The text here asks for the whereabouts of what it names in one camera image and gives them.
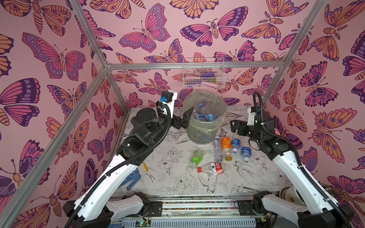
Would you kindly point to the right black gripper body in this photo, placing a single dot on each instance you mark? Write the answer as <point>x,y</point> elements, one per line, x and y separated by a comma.
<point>243,128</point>

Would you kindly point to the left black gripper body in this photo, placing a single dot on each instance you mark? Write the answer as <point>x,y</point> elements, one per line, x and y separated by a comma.
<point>162,126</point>

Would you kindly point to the colourful label bottle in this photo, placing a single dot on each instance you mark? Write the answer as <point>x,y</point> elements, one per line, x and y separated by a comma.
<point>211,117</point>

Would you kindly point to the blue label bottle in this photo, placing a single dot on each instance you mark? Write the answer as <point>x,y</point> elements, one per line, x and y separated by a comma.
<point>202,112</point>
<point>236,145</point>
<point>246,154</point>

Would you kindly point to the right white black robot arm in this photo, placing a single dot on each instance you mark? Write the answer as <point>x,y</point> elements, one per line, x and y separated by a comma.
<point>321,210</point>

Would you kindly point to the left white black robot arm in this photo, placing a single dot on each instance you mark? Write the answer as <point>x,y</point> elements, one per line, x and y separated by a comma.
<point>95,208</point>

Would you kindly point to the grey mesh waste bin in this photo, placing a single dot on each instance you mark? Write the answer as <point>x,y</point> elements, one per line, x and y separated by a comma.
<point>200,131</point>

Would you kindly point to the orange label bottle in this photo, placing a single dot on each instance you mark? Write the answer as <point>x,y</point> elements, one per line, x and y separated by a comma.
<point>227,148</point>

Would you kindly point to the purple label clear bottle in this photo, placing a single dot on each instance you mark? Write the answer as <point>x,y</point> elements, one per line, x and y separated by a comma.
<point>218,153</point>

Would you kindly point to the lime green label bottle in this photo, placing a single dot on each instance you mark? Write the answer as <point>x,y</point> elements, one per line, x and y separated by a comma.
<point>195,160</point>

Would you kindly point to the red white label bottle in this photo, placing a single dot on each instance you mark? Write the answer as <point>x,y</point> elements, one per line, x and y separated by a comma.
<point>212,168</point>

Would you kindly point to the potted green plant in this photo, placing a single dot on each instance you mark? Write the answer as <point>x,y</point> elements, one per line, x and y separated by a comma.
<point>290,194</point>

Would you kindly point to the white wire wall basket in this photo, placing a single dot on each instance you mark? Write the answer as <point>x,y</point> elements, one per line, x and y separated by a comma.
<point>198,74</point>

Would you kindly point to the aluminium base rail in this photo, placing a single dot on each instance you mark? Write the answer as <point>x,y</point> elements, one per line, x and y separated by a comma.
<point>201,212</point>

